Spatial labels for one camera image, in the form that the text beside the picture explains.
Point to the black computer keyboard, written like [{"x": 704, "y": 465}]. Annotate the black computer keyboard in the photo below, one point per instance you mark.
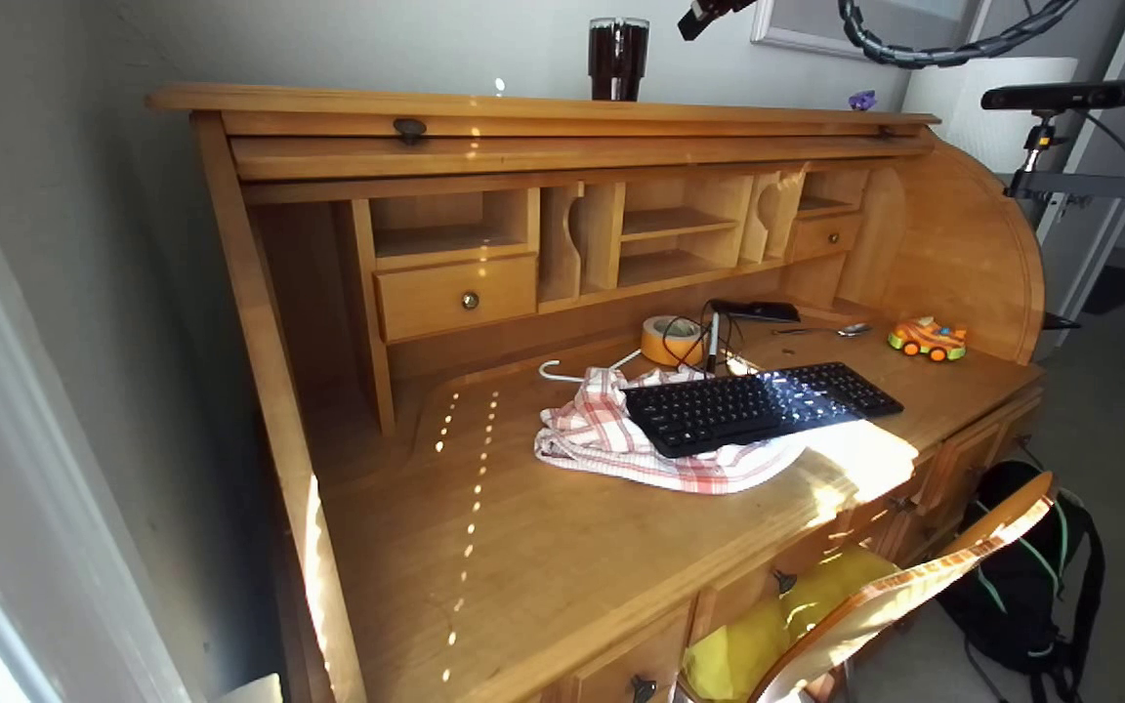
[{"x": 744, "y": 405}]

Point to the wide wooden drawer with knob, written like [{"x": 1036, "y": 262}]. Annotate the wide wooden drawer with knob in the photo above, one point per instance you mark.
[{"x": 451, "y": 298}]

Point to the small wooden drawer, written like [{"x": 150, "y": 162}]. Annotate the small wooden drawer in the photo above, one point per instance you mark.
[{"x": 827, "y": 236}]

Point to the tripod with orange clamp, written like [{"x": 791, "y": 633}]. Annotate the tripod with orange clamp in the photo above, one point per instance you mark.
[{"x": 1085, "y": 190}]

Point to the black remote control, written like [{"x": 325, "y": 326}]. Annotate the black remote control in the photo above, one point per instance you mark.
[{"x": 757, "y": 309}]

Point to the orange green toy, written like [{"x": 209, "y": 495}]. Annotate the orange green toy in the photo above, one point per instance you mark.
[{"x": 926, "y": 336}]

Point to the dark brown coffee mug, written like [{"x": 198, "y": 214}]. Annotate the dark brown coffee mug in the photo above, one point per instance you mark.
[{"x": 620, "y": 63}]

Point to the wooden chair with slotted back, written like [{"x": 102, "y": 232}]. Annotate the wooden chair with slotted back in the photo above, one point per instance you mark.
[{"x": 926, "y": 572}]

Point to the white box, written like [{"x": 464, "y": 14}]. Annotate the white box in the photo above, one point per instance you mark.
[{"x": 977, "y": 99}]

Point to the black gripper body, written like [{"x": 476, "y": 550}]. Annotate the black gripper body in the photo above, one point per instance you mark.
[{"x": 744, "y": 5}]

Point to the small purple object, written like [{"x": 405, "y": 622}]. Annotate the small purple object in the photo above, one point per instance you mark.
[{"x": 866, "y": 99}]

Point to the silver metal utensil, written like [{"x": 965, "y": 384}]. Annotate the silver metal utensil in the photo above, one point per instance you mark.
[{"x": 822, "y": 328}]

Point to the black bar camera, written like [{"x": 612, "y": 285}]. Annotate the black bar camera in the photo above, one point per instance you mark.
[{"x": 1059, "y": 97}]

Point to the black silver marker pen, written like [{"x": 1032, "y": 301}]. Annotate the black silver marker pen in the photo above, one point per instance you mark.
[{"x": 717, "y": 340}]

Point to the wooden roll-top desk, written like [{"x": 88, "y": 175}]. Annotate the wooden roll-top desk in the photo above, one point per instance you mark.
[{"x": 498, "y": 550}]

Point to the red white checked cloth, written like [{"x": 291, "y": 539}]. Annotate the red white checked cloth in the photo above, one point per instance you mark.
[{"x": 594, "y": 435}]

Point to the black backpack with green trim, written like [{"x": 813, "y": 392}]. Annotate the black backpack with green trim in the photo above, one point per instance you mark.
[{"x": 1046, "y": 598}]

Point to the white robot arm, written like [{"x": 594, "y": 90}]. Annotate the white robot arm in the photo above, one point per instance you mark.
[{"x": 868, "y": 26}]

